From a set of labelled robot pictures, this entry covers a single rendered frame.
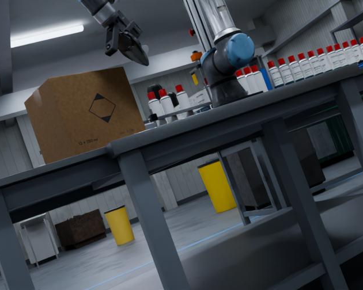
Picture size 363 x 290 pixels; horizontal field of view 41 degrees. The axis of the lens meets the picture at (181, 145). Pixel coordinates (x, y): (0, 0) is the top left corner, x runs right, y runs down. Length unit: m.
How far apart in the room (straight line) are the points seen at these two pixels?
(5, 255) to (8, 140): 11.29
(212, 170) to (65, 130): 5.54
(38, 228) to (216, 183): 4.68
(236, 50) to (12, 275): 1.09
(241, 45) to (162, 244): 0.84
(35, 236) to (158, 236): 9.22
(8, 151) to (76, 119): 10.97
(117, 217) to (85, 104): 6.34
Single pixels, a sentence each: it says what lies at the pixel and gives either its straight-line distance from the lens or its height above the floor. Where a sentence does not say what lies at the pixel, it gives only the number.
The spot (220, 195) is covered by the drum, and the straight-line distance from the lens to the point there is 7.10.
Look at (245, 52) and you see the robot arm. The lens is 1.88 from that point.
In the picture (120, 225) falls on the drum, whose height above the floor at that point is 0.29.
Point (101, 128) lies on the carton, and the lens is 1.68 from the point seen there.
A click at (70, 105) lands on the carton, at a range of 1.65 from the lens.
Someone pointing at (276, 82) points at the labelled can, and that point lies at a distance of 2.66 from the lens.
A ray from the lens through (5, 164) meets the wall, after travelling 12.55.
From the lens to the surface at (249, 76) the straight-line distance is 2.56.
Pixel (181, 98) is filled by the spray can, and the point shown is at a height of 1.02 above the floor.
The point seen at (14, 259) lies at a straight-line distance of 1.39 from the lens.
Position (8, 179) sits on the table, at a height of 0.82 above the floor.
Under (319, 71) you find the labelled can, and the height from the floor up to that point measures 0.96.
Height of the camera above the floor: 0.67
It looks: 4 degrees up
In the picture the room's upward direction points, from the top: 20 degrees counter-clockwise
